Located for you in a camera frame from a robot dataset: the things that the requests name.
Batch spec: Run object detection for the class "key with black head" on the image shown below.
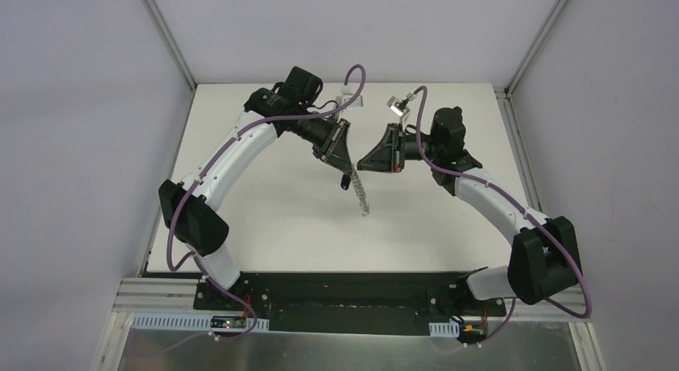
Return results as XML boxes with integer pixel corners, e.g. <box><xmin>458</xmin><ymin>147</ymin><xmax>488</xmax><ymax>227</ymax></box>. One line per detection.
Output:
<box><xmin>340</xmin><ymin>174</ymin><xmax>351</xmax><ymax>191</ymax></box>

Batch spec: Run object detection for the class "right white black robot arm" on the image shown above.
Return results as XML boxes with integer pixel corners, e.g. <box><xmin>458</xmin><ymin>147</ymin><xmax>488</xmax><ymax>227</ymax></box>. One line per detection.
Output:
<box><xmin>357</xmin><ymin>107</ymin><xmax>582</xmax><ymax>315</ymax></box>

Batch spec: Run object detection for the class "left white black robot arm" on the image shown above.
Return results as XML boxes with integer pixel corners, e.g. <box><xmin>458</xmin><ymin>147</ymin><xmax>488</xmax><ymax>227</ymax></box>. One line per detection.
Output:
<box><xmin>159</xmin><ymin>67</ymin><xmax>365</xmax><ymax>311</ymax></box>

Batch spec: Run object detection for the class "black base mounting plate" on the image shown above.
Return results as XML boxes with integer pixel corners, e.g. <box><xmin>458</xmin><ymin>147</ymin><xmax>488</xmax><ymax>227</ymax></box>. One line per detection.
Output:
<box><xmin>193</xmin><ymin>272</ymin><xmax>507</xmax><ymax>336</ymax></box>

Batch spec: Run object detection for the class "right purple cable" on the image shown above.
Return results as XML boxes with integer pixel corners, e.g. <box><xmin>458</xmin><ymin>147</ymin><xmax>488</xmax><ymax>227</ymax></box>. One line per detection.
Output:
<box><xmin>413</xmin><ymin>85</ymin><xmax>593</xmax><ymax>349</ymax></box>

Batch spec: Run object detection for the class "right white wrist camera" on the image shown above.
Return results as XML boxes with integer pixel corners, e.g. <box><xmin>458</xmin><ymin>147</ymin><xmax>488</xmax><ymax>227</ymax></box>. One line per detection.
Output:
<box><xmin>387</xmin><ymin>93</ymin><xmax>416</xmax><ymax>128</ymax></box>

